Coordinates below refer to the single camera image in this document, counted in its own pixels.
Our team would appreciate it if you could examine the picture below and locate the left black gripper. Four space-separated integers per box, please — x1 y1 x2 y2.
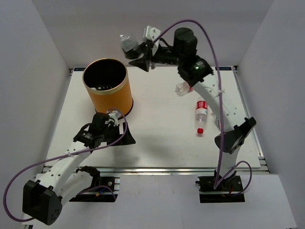
101 122 136 146

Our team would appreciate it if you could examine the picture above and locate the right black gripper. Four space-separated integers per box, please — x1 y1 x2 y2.
129 42 183 73

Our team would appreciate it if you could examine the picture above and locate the black-label clear bottle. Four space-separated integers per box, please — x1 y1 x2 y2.
120 34 141 60

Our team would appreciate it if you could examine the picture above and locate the small red-label cola bottle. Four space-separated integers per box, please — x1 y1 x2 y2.
175 82 193 96

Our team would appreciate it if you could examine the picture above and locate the tall red-label water bottle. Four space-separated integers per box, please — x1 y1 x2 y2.
195 97 208 135

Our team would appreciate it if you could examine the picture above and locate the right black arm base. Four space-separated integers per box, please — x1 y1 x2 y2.
195 176 245 203

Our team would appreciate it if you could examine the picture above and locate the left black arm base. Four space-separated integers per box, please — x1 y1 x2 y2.
70 166 120 203

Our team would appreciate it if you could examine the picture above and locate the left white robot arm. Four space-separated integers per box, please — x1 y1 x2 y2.
22 109 135 226

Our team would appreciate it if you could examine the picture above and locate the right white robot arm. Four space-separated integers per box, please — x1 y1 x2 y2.
121 26 256 190

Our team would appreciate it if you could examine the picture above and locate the orange cylindrical bin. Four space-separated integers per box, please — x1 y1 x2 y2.
82 58 133 115

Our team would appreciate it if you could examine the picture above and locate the clear bottle blue-white label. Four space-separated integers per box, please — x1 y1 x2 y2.
212 113 221 129

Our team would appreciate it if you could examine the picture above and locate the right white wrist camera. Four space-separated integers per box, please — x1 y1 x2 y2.
143 26 161 56

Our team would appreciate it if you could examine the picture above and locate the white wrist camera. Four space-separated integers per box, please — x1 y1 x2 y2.
143 26 161 56
108 112 118 126

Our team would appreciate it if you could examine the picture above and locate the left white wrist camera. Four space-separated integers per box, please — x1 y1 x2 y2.
108 112 118 126

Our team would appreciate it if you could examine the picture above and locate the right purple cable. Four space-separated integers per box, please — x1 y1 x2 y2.
153 20 252 196

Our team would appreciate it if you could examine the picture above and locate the aluminium table front rail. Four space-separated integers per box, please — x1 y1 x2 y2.
42 166 269 177

